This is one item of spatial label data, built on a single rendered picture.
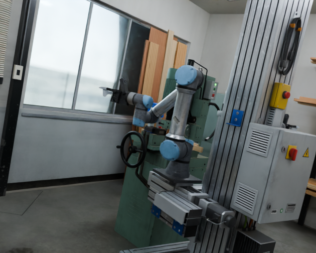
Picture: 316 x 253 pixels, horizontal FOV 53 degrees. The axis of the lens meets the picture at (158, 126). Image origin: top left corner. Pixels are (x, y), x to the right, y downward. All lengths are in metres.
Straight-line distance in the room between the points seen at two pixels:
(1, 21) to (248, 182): 2.32
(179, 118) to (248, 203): 0.57
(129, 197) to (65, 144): 1.24
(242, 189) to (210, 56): 3.76
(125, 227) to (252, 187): 1.49
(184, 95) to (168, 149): 0.31
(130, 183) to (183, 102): 1.22
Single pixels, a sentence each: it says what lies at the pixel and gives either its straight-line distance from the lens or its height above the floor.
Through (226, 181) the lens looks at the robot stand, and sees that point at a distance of 1.85.
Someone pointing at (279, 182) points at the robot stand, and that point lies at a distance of 1.68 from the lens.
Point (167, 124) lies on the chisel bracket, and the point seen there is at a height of 1.04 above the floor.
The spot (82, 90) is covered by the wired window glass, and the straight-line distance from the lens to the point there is 3.80.
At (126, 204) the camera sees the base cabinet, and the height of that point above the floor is 0.28.
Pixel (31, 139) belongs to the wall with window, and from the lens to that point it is 3.50.
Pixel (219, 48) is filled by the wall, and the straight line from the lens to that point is 5.22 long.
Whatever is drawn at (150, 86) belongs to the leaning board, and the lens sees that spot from 4.25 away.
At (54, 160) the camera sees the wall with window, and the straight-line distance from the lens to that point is 3.72.
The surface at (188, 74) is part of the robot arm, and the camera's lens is 1.73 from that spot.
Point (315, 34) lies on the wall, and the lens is 4.74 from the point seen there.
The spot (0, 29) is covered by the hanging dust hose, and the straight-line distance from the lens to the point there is 3.03.
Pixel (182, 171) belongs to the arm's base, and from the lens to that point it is 1.90.
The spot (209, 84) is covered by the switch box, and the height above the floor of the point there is 1.45.
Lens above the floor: 1.28
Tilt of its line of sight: 6 degrees down
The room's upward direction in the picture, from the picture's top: 12 degrees clockwise
